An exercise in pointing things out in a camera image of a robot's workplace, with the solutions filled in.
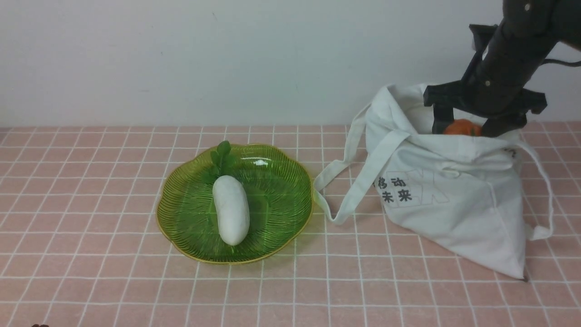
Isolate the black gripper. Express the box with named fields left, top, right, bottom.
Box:
left=423, top=80, right=547, bottom=138

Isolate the orange toy pumpkin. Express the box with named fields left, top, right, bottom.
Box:
left=443, top=119, right=482, bottom=137

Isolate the white canvas tote bag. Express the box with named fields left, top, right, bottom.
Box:
left=313, top=84, right=554, bottom=280

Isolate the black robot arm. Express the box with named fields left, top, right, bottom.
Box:
left=423, top=0, right=581, bottom=137

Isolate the green ribbed plastic plate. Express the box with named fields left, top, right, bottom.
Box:
left=157, top=141, right=314, bottom=264

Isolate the white radish with leaves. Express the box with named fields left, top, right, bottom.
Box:
left=203, top=140, right=250, bottom=246

